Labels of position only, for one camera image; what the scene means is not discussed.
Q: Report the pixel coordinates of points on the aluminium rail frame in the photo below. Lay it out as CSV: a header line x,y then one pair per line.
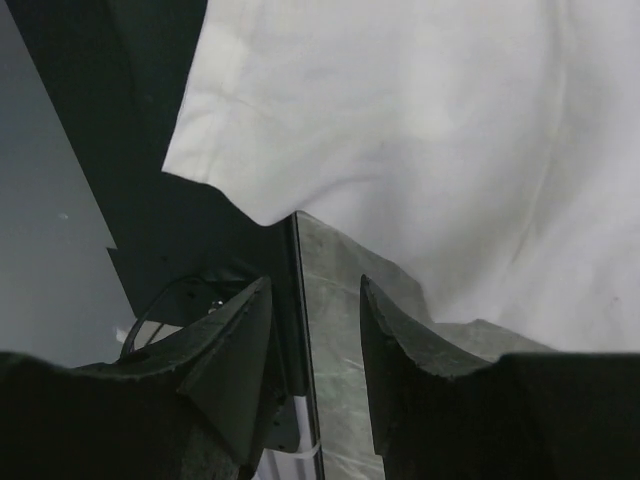
x,y
293,448

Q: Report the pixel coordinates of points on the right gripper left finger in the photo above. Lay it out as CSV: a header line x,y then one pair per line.
x,y
190,406

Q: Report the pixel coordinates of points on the white t shirt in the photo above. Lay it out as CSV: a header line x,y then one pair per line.
x,y
489,148

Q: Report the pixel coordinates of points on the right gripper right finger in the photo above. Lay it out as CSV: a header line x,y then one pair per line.
x,y
439,412

